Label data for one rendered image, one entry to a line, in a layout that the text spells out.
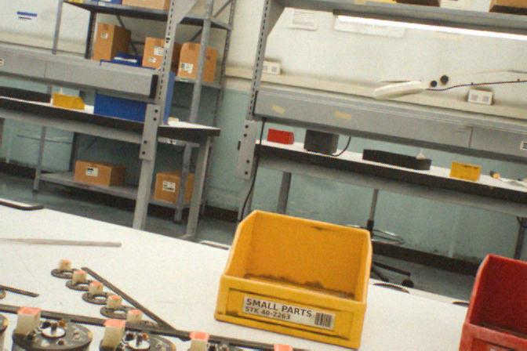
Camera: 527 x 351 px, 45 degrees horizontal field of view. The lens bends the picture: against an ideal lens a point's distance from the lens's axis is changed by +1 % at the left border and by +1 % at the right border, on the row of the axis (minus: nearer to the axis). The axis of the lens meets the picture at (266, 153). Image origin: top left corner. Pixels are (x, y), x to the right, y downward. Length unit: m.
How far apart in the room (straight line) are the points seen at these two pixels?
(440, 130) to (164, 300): 2.01
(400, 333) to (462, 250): 4.11
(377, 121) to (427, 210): 2.19
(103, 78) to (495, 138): 1.60
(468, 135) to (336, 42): 2.41
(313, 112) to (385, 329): 2.02
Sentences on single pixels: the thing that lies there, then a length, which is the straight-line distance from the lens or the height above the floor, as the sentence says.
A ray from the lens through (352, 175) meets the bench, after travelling 2.51.
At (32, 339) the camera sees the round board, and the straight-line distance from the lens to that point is 0.22.
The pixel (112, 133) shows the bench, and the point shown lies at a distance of 2.88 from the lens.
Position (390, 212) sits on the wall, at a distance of 4.59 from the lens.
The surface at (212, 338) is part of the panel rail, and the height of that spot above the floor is 0.81.
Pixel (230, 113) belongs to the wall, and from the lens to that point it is 4.84.
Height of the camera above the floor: 0.90
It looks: 4 degrees down
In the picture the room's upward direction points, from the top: 9 degrees clockwise
